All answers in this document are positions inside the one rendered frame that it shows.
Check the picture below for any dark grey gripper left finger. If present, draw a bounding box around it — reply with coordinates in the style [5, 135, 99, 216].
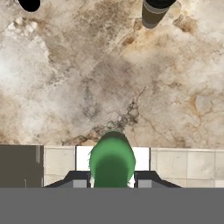
[44, 170, 92, 189]

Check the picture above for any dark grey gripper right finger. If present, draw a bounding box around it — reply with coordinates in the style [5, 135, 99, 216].
[134, 170, 182, 189]

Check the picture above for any green bottle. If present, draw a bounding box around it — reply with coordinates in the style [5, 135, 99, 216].
[88, 129, 137, 189]

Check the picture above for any dark grey cabinet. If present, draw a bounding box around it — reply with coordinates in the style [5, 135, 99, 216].
[0, 143, 45, 189]

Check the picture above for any dark olive can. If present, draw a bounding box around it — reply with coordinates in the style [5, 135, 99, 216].
[141, 0, 178, 30]

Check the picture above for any black round object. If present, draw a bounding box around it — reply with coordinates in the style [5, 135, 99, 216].
[17, 0, 41, 13]

